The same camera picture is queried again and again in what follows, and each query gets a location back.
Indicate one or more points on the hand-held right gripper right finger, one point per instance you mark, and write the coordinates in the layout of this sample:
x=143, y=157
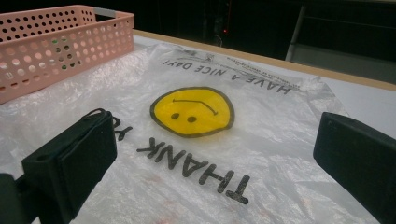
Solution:
x=358, y=158

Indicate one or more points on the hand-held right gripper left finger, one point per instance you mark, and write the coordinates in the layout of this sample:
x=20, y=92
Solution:
x=77, y=155

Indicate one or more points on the green-lid small jar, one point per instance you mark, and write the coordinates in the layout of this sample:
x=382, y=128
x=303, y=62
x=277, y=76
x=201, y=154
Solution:
x=64, y=67

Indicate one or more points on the clear smiley-print plastic bag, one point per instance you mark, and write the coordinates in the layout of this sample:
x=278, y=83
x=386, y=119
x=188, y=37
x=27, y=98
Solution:
x=264, y=140

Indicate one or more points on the pink perforated plastic basket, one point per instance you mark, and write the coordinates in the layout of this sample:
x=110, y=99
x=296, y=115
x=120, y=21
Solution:
x=93, y=60

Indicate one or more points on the grey metal frame desk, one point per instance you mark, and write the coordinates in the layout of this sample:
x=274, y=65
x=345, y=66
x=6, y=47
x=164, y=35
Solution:
x=295, y=34

